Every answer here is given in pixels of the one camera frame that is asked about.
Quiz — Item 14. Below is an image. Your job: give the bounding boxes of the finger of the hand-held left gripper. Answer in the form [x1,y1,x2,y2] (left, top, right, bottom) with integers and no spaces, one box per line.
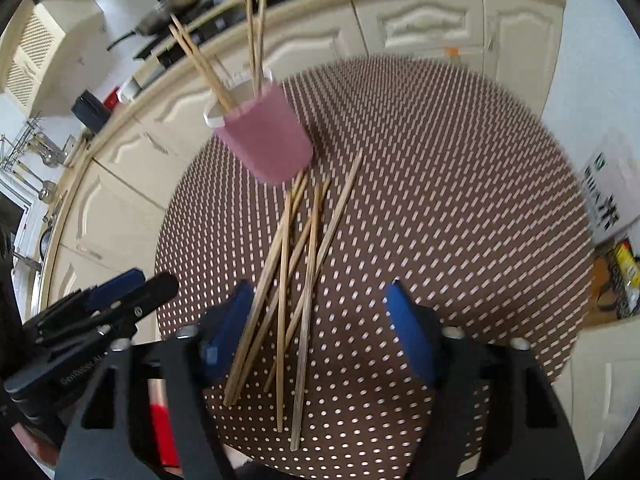
[37,273,180,349]
[22,269,146,333]

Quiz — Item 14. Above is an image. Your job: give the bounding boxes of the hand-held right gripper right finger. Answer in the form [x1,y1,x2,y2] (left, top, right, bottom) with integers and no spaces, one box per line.
[384,280,586,480]

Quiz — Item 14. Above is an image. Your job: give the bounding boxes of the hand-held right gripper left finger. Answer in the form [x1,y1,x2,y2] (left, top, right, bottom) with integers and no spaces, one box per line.
[55,279,256,480]

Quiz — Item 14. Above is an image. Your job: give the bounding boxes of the pile of wooden chopsticks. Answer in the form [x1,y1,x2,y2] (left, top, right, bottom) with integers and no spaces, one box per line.
[222,149,364,452]

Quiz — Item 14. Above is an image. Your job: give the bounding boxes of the pink chopstick holder cup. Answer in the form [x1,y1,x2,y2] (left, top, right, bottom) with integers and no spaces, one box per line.
[203,67,315,186]

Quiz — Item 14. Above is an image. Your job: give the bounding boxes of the red plastic stool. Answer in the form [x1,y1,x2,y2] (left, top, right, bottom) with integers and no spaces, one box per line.
[148,379,181,468]

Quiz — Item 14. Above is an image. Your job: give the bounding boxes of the brown polka dot tablecloth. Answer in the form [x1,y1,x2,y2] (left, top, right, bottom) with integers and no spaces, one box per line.
[154,57,596,471]

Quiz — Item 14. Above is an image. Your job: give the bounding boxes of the black box-shaped appliance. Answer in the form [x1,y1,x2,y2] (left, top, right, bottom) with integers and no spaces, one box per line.
[71,91,111,133]

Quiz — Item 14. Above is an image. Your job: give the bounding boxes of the white mug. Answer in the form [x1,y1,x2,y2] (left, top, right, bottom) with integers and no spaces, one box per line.
[117,77,146,103]

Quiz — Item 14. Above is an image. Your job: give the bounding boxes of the brown cardboard box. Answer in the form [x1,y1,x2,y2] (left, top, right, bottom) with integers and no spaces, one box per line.
[590,237,640,318]

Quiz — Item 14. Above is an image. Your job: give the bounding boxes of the yellow packet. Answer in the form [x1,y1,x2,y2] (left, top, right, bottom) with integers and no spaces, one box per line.
[612,242,640,291]

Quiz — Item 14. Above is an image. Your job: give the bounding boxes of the white printed rice box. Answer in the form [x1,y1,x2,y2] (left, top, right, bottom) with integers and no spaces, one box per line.
[580,127,640,248]

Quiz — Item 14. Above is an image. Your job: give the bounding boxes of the steel wok with lid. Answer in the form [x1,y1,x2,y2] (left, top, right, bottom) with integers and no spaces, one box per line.
[106,0,217,52]

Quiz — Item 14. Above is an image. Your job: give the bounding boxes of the cream base cabinets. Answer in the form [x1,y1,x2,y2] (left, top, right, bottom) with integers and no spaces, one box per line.
[12,0,568,361]

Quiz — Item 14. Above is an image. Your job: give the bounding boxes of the metal wall utensil rack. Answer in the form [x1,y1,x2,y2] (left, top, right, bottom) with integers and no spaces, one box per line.
[0,115,76,206]

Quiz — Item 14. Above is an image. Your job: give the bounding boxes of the cream lattice wall cabinet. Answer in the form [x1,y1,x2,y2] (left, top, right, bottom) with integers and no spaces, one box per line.
[2,2,106,116]

